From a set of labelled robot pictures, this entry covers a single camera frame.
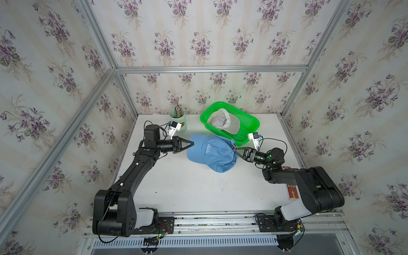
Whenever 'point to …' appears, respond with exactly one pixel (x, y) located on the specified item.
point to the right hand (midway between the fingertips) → (235, 153)
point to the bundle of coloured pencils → (178, 110)
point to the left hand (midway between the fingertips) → (192, 147)
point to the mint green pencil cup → (181, 120)
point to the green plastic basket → (248, 124)
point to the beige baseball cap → (222, 120)
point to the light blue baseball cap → (217, 152)
